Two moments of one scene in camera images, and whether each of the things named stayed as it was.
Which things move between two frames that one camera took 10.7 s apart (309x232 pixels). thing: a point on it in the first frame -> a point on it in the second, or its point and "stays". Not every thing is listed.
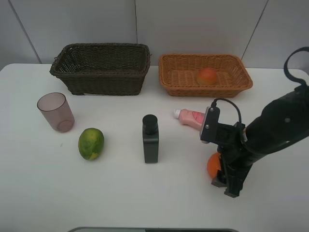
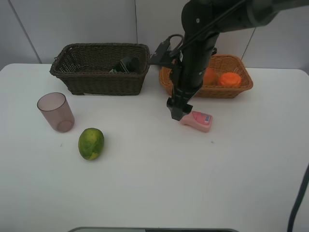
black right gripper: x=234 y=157 -> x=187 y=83
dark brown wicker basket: x=103 y=69 stays
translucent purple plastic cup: x=55 y=108 stays
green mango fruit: x=91 y=143 stays
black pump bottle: x=150 y=130 -> x=129 y=64
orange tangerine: x=214 y=164 -> x=230 y=79
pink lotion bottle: x=187 y=117 stays
